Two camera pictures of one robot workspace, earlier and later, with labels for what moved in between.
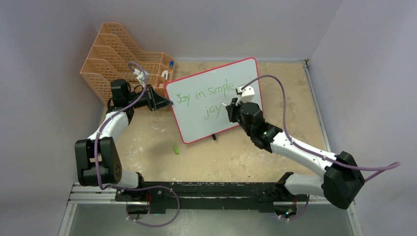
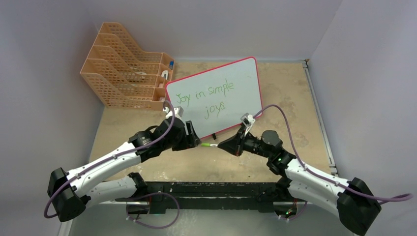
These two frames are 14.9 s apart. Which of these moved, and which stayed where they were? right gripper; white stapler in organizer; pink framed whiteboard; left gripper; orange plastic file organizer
Moved: left gripper; right gripper
Stayed: pink framed whiteboard; orange plastic file organizer; white stapler in organizer
